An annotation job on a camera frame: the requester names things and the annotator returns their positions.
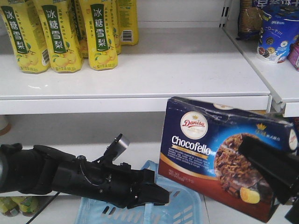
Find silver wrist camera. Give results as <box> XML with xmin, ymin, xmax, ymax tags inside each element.
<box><xmin>100</xmin><ymin>133</ymin><xmax>130</xmax><ymax>163</ymax></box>

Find brown biscuit pack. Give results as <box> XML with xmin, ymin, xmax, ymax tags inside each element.
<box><xmin>237</xmin><ymin>0</ymin><xmax>263</xmax><ymax>40</ymax></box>

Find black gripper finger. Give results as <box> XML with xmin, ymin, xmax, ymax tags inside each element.
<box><xmin>239</xmin><ymin>137</ymin><xmax>299</xmax><ymax>204</ymax></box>

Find rear pear drink bottle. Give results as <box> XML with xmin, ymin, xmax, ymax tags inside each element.
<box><xmin>111</xmin><ymin>0</ymin><xmax>139</xmax><ymax>54</ymax></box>

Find purple snack pack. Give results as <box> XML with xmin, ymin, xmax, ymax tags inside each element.
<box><xmin>288</xmin><ymin>41</ymin><xmax>299</xmax><ymax>71</ymax></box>

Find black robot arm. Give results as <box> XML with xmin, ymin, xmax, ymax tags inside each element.
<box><xmin>0</xmin><ymin>143</ymin><xmax>169</xmax><ymax>209</ymax></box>

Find lower shelf tea bottles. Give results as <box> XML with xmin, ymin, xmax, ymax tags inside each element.
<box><xmin>0</xmin><ymin>196</ymin><xmax>40</xmax><ymax>217</ymax></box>

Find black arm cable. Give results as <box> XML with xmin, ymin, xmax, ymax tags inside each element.
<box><xmin>25</xmin><ymin>191</ymin><xmax>60</xmax><ymax>224</ymax></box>

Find light blue plastic basket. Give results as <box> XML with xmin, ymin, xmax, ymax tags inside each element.
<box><xmin>75</xmin><ymin>161</ymin><xmax>202</xmax><ymax>224</ymax></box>

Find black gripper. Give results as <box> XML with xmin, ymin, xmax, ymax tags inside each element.
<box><xmin>51</xmin><ymin>156</ymin><xmax>170</xmax><ymax>209</ymax></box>

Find blue Oreo cup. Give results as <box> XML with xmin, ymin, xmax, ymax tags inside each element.
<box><xmin>257</xmin><ymin>4</ymin><xmax>299</xmax><ymax>63</ymax></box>

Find white supermarket shelving unit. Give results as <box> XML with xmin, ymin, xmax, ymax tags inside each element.
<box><xmin>0</xmin><ymin>0</ymin><xmax>299</xmax><ymax>169</ymax></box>

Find blue Chocofello cookie box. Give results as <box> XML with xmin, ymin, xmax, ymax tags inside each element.
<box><xmin>158</xmin><ymin>97</ymin><xmax>299</xmax><ymax>222</ymax></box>

